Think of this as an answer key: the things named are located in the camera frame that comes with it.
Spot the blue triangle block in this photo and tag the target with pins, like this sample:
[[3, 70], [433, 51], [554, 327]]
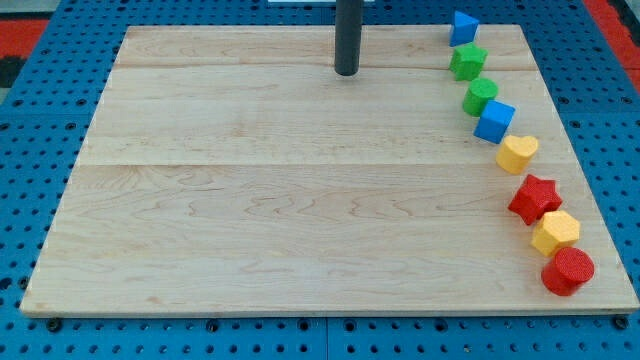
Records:
[[463, 29]]

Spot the green cylinder block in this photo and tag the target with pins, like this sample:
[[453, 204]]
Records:
[[480, 91]]

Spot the yellow hexagon block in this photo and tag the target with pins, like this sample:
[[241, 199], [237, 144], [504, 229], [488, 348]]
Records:
[[555, 230]]

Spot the green star block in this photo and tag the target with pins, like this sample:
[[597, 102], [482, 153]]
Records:
[[467, 61]]

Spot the red star block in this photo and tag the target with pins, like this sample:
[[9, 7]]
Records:
[[534, 198]]

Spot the blue cube block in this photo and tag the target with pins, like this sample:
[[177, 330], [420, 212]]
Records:
[[494, 121]]

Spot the yellow heart block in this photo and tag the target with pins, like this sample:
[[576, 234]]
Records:
[[515, 153]]

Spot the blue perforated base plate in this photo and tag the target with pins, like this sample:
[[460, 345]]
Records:
[[48, 110]]

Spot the red cylinder block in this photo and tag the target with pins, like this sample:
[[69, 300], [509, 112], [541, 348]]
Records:
[[567, 271]]

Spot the light wooden board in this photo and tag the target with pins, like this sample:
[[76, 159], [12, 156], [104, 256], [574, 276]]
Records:
[[228, 171]]

